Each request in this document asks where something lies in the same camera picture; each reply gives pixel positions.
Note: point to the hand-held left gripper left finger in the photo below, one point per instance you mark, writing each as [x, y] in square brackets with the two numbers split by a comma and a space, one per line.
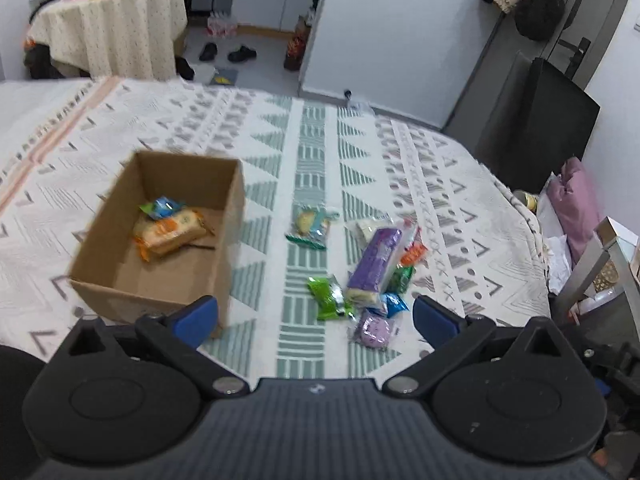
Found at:
[197, 317]

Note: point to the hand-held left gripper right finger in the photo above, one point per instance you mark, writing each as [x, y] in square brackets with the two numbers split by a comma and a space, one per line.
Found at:
[435, 322]

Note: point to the small blue snack packet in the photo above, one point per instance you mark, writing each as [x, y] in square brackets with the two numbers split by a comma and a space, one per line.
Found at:
[395, 304]

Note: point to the brown cardboard box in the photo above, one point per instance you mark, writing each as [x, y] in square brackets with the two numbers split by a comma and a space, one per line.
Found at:
[150, 300]

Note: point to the dark green snack packet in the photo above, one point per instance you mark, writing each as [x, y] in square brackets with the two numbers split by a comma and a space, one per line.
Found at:
[400, 279]

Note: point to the round purple snack packet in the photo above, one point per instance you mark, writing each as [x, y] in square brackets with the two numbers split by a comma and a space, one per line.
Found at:
[372, 331]

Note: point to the small orange snack packet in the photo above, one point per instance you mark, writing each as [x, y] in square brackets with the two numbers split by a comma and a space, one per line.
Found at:
[414, 255]

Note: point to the long purple snack packet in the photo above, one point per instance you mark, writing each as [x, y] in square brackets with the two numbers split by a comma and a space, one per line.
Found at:
[375, 260]

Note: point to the red white snack packet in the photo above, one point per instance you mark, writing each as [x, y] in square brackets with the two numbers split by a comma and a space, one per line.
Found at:
[411, 235]

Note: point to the bright green snack packet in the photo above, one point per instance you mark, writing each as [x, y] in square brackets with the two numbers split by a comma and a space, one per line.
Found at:
[327, 297]

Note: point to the clear cracker snack packet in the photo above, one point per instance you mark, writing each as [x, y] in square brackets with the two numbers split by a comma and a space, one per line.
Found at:
[365, 227]

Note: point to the yellow green snack packet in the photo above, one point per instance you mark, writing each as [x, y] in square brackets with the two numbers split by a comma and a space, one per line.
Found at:
[310, 225]

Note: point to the orange bread snack packet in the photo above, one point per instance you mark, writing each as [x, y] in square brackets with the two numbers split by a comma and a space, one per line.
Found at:
[170, 230]

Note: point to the blue green snack packet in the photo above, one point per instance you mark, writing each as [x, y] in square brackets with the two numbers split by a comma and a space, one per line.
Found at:
[162, 206]

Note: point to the white crumpled cloth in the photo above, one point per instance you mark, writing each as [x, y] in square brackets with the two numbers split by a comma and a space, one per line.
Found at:
[555, 255]

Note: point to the pink cloth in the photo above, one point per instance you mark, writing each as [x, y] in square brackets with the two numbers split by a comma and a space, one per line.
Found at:
[575, 205]

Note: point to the black flat panel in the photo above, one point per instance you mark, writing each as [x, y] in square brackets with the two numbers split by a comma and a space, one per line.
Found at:
[540, 125]

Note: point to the dark book with yellow print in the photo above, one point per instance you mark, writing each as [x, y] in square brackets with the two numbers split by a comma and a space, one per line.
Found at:
[225, 76]

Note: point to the small black plug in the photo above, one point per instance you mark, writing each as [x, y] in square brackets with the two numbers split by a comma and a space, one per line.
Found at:
[347, 94]

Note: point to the black shoe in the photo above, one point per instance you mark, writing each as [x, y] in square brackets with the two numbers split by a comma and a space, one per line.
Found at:
[242, 54]
[208, 51]

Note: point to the red bag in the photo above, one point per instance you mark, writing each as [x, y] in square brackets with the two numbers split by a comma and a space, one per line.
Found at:
[295, 47]

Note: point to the wrapped pack of bottles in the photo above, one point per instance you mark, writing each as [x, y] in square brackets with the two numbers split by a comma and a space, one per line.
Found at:
[222, 25]

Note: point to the table with cream tablecloth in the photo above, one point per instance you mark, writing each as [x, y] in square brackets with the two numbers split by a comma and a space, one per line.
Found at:
[110, 25]

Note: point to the hanging black bag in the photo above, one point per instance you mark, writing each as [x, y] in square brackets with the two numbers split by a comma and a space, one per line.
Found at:
[540, 10]

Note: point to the dark grey door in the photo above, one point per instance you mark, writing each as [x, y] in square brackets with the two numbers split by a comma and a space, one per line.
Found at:
[595, 15]

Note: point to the grey metal frame table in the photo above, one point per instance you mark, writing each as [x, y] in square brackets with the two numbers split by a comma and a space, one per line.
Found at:
[585, 265]

